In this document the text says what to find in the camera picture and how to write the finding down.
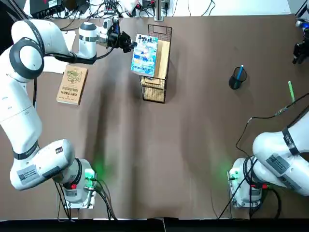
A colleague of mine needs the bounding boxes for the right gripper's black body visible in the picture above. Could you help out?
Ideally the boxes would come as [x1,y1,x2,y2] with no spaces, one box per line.
[294,36,309,58]

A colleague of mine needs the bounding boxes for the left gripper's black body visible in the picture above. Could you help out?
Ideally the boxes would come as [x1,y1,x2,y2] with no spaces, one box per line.
[107,29,132,54]

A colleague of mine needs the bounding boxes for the blue illustrated book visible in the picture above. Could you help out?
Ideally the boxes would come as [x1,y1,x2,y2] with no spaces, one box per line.
[130,33,159,78]

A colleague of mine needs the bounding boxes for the green marker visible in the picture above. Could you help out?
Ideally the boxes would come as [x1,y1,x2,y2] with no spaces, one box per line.
[288,81,296,103]

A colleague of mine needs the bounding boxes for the brown book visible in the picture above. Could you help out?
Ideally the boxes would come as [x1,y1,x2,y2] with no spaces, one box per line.
[56,64,89,106]

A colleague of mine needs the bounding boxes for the black mesh pen holder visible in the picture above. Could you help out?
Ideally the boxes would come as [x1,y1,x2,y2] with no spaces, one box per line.
[228,67,247,90]

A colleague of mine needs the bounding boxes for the black box with red logo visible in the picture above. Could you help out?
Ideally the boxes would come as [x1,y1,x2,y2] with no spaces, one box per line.
[29,0,66,18]

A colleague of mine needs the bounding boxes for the black wire shelf, wooden boards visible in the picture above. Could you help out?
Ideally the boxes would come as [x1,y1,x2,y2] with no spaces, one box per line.
[139,24,173,104]

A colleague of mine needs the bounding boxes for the aluminium frame post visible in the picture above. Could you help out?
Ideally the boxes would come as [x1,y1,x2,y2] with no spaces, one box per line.
[155,0,168,21]

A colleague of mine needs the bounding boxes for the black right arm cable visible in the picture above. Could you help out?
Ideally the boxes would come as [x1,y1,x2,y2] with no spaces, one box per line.
[235,93,309,160]

